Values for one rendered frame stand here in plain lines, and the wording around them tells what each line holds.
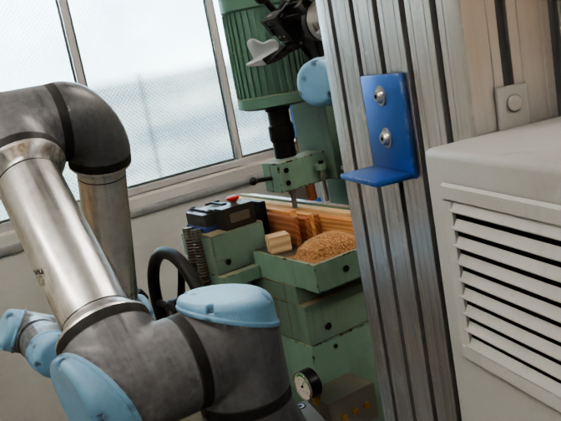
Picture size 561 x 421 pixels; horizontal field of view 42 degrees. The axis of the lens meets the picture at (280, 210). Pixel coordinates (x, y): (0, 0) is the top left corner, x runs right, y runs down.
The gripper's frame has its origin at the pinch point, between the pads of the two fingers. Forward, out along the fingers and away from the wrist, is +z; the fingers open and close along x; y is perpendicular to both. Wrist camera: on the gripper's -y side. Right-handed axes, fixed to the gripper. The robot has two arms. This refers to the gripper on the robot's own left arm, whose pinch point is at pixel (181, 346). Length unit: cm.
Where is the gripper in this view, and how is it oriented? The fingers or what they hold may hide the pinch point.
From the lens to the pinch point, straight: 149.8
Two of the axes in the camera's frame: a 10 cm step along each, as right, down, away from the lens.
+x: 5.4, 1.2, -8.4
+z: 8.0, 2.5, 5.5
